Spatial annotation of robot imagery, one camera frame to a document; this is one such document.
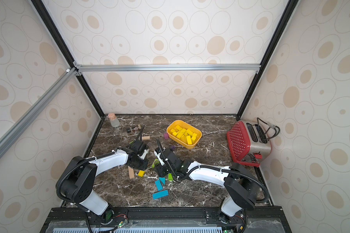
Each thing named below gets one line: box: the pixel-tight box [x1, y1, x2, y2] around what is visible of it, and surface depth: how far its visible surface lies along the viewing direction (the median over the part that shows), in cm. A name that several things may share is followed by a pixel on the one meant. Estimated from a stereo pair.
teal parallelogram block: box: [154, 179, 163, 191], surface depth 85 cm
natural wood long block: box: [127, 165, 135, 179], surface depth 89 cm
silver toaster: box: [241, 120, 272, 165], surface depth 87 cm
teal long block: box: [152, 189, 169, 200], surface depth 82 cm
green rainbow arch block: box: [151, 158, 160, 169], surface depth 93 cm
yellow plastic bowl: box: [166, 119, 203, 150], surface depth 107 cm
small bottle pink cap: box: [107, 112, 121, 128], surface depth 114 cm
